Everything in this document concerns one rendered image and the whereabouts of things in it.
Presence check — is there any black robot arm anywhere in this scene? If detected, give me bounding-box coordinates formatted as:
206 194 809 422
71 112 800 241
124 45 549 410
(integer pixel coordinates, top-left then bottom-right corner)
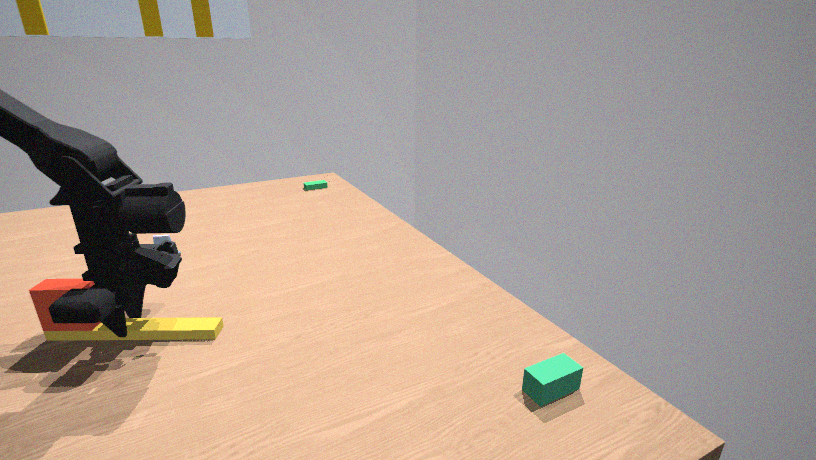
0 89 186 288

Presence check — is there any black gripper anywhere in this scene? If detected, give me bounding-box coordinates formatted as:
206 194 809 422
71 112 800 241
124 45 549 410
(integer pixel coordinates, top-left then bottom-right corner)
49 231 147 337

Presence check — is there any yellow bar with red cube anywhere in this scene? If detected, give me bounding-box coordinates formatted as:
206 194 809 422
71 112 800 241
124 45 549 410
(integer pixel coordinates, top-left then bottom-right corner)
29 279 224 341

